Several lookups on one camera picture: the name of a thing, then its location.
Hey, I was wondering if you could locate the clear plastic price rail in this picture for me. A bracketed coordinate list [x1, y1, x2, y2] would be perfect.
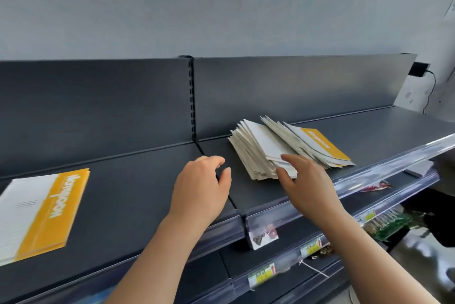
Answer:
[245, 133, 455, 240]
[191, 168, 441, 304]
[14, 213, 246, 304]

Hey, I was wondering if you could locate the person's right hand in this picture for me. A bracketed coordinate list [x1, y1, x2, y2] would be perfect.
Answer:
[275, 153, 347, 233]

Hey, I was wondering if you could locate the black wall adapter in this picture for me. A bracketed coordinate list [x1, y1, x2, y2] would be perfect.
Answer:
[408, 62, 431, 77]

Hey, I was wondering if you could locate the red green snack packet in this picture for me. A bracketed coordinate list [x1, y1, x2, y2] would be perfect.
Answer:
[360, 180, 392, 194]

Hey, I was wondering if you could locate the person's left forearm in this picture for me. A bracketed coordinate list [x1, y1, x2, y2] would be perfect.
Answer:
[106, 213, 214, 304]

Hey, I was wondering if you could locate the white floral patterned panel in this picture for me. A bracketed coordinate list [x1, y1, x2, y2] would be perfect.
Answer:
[394, 74, 436, 113]

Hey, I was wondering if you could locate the person's left hand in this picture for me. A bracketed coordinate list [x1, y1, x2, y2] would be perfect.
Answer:
[169, 155, 232, 233]

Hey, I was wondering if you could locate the pile of white notebooks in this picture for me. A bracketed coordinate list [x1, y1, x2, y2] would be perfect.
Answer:
[228, 116, 357, 181]

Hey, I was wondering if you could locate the yellow green price tag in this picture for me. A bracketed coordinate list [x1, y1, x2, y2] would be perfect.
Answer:
[247, 263, 277, 288]
[300, 236, 329, 259]

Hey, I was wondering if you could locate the slotted dark metal upright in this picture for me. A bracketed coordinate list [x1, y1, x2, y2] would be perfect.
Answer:
[179, 55, 207, 157]

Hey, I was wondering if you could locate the black cable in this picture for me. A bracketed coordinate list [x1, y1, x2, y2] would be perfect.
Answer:
[422, 71, 437, 115]

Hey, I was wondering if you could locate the white grey flat book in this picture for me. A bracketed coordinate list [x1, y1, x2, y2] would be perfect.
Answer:
[404, 159, 435, 178]

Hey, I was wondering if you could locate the dark grey back panel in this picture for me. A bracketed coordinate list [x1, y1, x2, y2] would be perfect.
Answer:
[193, 54, 417, 141]
[0, 58, 194, 178]

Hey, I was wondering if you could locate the small orange notebook stack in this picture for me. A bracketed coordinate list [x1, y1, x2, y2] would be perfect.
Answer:
[0, 168, 91, 267]

